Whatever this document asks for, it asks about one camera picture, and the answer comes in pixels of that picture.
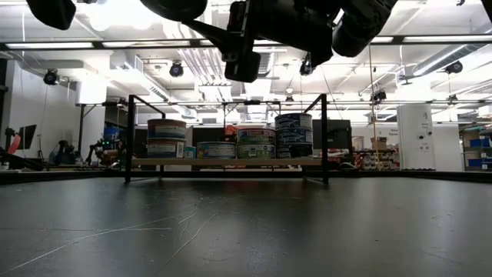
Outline silver can red label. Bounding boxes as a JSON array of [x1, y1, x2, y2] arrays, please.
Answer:
[[237, 128, 276, 145]]

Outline rack of colourful goods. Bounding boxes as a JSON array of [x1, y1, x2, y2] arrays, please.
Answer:
[[352, 149, 401, 171]]

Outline black table mat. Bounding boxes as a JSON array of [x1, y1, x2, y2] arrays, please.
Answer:
[[0, 176, 492, 277]]

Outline silver can blue barcode label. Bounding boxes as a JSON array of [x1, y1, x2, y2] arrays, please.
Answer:
[[274, 128, 314, 145]]

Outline black stand post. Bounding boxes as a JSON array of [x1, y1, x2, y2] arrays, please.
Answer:
[[75, 102, 97, 155]]

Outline thin hanging cord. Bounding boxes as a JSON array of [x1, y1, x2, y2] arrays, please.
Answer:
[[367, 45, 382, 171]]

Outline small black monitor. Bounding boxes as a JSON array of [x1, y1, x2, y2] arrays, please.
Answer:
[[15, 124, 38, 151]]

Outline light wooden shelf board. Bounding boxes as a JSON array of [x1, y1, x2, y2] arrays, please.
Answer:
[[130, 157, 322, 167]]

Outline rack with blue bins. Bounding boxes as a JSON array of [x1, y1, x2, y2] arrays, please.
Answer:
[[459, 125, 492, 172]]

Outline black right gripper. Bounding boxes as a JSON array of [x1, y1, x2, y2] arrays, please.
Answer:
[[182, 0, 341, 84]]

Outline black frame wooden shelf rack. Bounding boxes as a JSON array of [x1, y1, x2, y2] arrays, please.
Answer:
[[125, 93, 329, 185]]

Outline gold lid seafood can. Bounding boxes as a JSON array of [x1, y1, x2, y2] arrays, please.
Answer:
[[147, 118, 188, 139], [147, 137, 187, 159]]

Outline silver can blue white label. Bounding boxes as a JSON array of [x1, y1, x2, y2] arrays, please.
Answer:
[[274, 112, 314, 130]]

